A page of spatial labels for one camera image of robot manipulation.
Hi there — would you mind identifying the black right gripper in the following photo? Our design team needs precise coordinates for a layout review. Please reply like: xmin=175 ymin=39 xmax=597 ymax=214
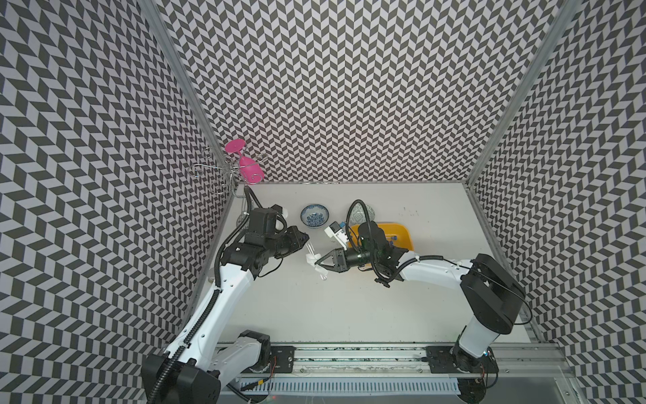
xmin=315 ymin=245 xmax=378 ymax=273

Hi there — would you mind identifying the white wiping cloth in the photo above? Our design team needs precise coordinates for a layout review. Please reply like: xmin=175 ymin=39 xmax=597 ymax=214
xmin=306 ymin=252 xmax=328 ymax=280

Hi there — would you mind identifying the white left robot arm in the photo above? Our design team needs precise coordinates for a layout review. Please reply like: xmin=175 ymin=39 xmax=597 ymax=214
xmin=141 ymin=205 xmax=309 ymax=403

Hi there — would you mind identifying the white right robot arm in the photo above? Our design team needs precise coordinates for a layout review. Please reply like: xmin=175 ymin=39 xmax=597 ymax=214
xmin=306 ymin=222 xmax=528 ymax=360

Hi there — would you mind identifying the blue floral ceramic bowl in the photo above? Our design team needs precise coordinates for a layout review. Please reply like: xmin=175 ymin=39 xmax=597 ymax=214
xmin=300 ymin=204 xmax=330 ymax=228

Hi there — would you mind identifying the green patterned ceramic bowl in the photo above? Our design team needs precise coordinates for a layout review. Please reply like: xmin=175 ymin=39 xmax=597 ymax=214
xmin=348 ymin=204 xmax=376 ymax=226

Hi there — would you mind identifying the yellow plastic tub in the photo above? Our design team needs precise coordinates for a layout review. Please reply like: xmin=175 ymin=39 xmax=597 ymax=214
xmin=348 ymin=222 xmax=414 ymax=251

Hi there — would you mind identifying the pink plastic cup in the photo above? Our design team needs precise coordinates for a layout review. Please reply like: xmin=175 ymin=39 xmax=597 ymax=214
xmin=239 ymin=156 xmax=264 ymax=184
xmin=225 ymin=139 xmax=247 ymax=154

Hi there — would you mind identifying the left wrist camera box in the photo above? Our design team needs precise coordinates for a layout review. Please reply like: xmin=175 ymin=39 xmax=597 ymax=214
xmin=271 ymin=204 xmax=289 ymax=219

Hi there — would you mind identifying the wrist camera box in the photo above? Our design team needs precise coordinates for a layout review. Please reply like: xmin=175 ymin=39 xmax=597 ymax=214
xmin=271 ymin=204 xmax=289 ymax=219
xmin=325 ymin=222 xmax=349 ymax=250

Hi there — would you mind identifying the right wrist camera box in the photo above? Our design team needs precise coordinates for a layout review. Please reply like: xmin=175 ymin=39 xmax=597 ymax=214
xmin=325 ymin=222 xmax=349 ymax=250

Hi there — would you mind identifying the chrome wire cup stand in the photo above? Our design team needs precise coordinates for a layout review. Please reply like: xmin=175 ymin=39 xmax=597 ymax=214
xmin=190 ymin=151 xmax=268 ymax=200

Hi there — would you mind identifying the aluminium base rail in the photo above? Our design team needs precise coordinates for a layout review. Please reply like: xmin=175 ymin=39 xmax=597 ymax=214
xmin=273 ymin=343 xmax=575 ymax=380

